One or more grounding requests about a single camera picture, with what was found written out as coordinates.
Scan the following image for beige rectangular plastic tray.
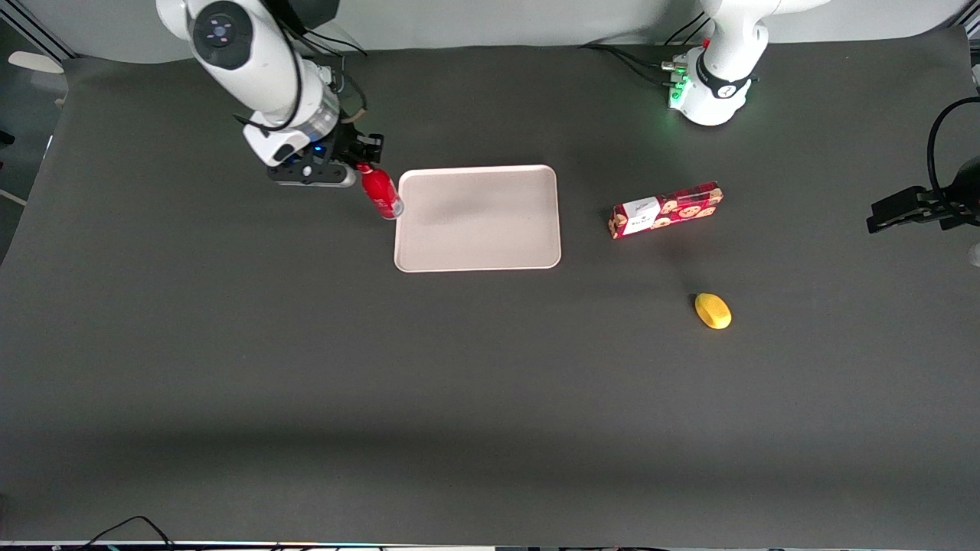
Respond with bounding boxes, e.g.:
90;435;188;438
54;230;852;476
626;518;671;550
394;165;563;273

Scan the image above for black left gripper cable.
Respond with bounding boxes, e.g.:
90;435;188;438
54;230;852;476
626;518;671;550
927;97;980;201

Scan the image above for black cable at table edge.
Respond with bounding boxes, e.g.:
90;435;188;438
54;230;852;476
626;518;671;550
80;516;177;551

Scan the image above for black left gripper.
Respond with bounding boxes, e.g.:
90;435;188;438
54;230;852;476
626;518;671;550
867;157;980;234

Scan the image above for yellow lemon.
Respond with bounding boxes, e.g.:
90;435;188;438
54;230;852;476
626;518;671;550
694;292;733;331

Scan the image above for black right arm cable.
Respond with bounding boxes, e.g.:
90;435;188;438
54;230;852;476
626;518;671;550
234;0;370;135

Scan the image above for red cookie box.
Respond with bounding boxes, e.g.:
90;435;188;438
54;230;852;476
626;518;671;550
609;181;725;240

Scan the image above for black right arm base cables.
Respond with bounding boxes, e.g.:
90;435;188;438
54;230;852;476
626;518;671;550
306;23;370;85

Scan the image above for red coke bottle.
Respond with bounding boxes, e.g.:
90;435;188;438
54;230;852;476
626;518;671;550
356;162;405;221

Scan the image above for black left arm base cables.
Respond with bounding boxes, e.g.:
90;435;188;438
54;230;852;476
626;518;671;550
580;11;717;89

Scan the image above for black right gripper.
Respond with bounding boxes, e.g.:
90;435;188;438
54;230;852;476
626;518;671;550
305;126;385;168

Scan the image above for black arm base cables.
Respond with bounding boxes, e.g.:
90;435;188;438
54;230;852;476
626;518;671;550
580;11;717;89
306;23;370;85

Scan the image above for dark grey table mat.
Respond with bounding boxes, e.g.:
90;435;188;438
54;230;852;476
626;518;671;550
0;27;980;549

